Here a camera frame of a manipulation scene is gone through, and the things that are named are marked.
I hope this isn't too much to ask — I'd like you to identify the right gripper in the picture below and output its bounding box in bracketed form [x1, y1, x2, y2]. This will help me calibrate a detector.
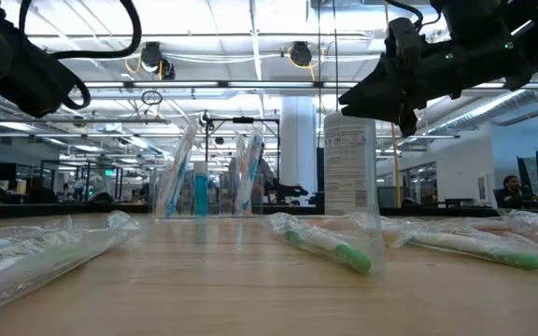
[338, 18, 461, 138]

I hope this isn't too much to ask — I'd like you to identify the blue orange toothbrush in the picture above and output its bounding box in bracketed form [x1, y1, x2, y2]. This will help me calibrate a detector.
[234, 130, 265, 217]
[155, 121, 200, 218]

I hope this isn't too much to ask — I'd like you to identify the green toothbrush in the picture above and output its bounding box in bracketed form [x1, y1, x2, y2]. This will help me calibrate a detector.
[268, 212, 387, 276]
[383, 218, 538, 273]
[0, 209, 140, 318]

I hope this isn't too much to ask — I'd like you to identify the white wipes canister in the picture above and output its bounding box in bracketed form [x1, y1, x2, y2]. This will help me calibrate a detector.
[322, 111, 378, 217]

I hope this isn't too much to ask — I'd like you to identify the white building column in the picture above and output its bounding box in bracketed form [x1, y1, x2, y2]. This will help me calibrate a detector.
[279, 96, 319, 206]

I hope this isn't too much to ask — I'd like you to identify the person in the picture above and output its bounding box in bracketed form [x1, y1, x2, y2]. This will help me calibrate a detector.
[493, 175, 531, 210]
[249, 142, 277, 197]

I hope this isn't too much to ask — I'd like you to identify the long ceiling light strip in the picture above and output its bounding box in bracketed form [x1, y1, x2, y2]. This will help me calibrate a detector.
[81, 79, 531, 91]

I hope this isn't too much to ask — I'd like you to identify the dark upright panel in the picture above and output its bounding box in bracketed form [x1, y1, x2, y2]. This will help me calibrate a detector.
[516, 157, 538, 206]

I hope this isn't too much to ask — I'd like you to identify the thin black hanging cable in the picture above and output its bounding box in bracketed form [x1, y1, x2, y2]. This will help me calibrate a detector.
[316, 0, 322, 150]

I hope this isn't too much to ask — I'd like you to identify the black coiled hanging cable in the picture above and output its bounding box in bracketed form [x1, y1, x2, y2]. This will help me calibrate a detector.
[333, 0, 340, 102]

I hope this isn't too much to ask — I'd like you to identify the black ceiling cord reel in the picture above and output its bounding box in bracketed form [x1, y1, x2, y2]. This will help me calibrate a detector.
[289, 40, 315, 69]
[138, 41, 177, 81]
[197, 110, 214, 132]

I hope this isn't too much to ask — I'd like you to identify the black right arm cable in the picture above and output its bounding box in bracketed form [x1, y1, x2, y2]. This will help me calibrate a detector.
[383, 0, 443, 30]

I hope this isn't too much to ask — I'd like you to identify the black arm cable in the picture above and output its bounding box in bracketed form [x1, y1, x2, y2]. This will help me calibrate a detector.
[19, 0, 143, 112]
[383, 0, 443, 30]

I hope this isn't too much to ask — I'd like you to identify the silver ventilation duct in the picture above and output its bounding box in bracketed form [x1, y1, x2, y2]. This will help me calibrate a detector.
[430, 88, 538, 133]

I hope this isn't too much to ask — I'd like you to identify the black metal frame rig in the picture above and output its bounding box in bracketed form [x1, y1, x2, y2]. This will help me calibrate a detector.
[202, 116, 282, 217]

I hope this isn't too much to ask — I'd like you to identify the black hanging cable ring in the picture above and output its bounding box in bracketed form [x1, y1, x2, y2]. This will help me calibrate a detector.
[140, 90, 163, 106]

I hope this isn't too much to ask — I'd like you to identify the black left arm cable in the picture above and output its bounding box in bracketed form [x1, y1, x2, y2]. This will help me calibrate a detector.
[19, 0, 143, 112]

